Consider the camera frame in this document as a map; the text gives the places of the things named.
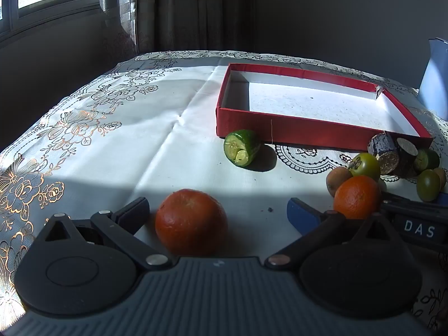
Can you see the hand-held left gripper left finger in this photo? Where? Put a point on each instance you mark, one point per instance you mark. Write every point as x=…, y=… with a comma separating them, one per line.
x=134, y=213

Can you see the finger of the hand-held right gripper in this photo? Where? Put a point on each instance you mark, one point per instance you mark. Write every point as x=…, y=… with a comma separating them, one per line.
x=413, y=207

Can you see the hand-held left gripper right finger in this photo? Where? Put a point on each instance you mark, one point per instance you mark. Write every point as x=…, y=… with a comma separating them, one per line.
x=302, y=215

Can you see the round brown fruit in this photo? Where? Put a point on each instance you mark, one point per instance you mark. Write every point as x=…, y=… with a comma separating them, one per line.
x=336, y=180
x=441, y=176

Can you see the small orange mandarin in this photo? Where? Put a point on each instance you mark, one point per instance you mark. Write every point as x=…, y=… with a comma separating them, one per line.
x=190, y=222

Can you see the large orange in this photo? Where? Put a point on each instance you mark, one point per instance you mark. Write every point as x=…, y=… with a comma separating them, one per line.
x=357, y=197

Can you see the green tomato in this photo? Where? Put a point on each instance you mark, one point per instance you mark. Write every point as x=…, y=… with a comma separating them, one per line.
x=427, y=186
x=365, y=164

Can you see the red cardboard box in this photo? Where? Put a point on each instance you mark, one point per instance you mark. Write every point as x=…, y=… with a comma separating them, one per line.
x=280, y=129

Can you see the light blue electric kettle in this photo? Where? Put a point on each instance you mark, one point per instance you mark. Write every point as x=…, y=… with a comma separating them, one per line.
x=435, y=77

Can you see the beige patterned curtain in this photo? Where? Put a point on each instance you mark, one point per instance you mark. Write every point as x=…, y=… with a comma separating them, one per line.
x=175, y=10

